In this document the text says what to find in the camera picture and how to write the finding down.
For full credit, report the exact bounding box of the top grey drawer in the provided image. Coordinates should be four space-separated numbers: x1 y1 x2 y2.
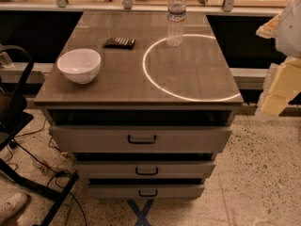
51 126 231 153

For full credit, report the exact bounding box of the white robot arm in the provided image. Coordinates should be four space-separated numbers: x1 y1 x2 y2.
256 0 301 118

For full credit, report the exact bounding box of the white ceramic bowl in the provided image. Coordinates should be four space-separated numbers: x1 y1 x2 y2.
56 48 101 84

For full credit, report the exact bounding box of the black chocolate bar pack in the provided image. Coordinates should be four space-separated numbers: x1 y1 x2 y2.
103 38 135 50

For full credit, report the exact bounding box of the grey drawer cabinet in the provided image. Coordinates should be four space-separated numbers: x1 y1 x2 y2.
36 11 243 187

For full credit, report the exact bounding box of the middle grey drawer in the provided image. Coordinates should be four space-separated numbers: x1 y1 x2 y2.
74 161 215 179

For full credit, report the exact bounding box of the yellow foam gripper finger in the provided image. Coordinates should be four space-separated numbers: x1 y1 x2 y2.
256 57 301 117
256 14 280 39

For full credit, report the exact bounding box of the white sneaker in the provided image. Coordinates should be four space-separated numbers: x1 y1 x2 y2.
0 192 28 225

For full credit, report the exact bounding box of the grey drawer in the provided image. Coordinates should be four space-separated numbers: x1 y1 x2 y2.
87 185 204 199
74 161 215 179
51 126 231 153

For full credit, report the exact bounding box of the clear plastic water bottle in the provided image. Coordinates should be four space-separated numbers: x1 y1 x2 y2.
166 0 186 47

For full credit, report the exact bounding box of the black floor cable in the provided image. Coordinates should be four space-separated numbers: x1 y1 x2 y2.
6 120 88 226

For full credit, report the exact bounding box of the bottom grey drawer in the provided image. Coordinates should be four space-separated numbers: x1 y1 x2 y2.
87 185 204 199

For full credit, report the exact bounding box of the black folding chair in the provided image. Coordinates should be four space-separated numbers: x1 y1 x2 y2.
0 44 80 226

